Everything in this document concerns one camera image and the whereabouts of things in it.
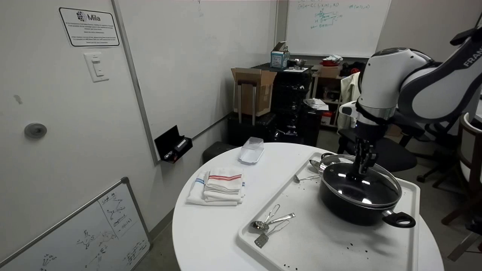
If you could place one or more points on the white light switch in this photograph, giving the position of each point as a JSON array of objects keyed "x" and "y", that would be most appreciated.
[{"x": 95, "y": 66}]

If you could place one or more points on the glass pot lid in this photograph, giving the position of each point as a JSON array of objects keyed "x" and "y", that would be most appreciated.
[{"x": 369, "y": 190}]

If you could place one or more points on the folded white striped towel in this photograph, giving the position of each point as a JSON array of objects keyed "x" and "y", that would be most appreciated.
[{"x": 217, "y": 186}]

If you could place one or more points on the black cooking pot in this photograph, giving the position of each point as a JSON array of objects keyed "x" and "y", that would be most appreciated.
[{"x": 366, "y": 215}]

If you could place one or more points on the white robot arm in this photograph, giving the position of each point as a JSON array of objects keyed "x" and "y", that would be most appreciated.
[{"x": 408, "y": 81}]

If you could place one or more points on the white plastic tray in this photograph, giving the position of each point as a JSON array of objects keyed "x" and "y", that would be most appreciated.
[{"x": 316, "y": 239}]

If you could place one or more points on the wall notice sign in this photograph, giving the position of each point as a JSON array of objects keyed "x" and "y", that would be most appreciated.
[{"x": 89, "y": 27}]

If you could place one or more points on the clear plastic container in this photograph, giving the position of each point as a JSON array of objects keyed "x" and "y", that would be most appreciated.
[{"x": 252, "y": 150}]

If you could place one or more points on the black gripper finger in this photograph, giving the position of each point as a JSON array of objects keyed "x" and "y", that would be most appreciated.
[
  {"x": 371, "y": 161},
  {"x": 357, "y": 165}
]

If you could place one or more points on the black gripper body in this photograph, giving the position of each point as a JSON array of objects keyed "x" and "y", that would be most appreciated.
[{"x": 368, "y": 135}]

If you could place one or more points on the black marker holder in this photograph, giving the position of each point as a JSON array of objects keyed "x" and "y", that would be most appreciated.
[{"x": 170, "y": 144}]

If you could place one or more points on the black drawer cabinet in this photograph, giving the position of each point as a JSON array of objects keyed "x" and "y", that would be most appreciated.
[{"x": 288, "y": 95}]

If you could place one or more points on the large wall whiteboard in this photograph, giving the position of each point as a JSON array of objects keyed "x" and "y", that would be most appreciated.
[{"x": 345, "y": 27}]

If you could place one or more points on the round white table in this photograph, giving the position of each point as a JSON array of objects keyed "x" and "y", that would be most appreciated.
[{"x": 205, "y": 236}]

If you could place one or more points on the cardboard box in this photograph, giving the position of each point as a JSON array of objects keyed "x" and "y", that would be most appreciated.
[{"x": 252, "y": 90}]

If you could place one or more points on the small leaning whiteboard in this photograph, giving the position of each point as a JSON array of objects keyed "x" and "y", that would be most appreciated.
[{"x": 106, "y": 233}]

